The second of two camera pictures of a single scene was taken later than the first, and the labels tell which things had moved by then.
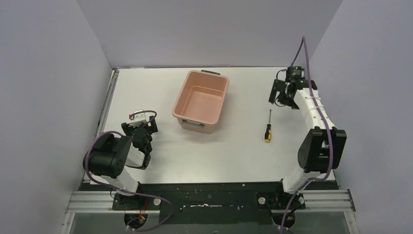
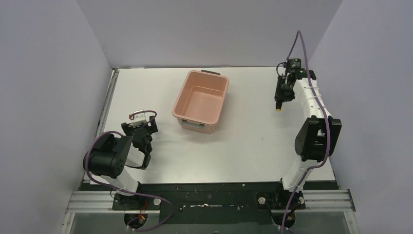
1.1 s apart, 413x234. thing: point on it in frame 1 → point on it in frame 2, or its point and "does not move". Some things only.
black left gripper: (141, 129) does not move
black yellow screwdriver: (268, 131) → (278, 106)
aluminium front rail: (101, 201) does not move
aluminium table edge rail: (107, 101) does not move
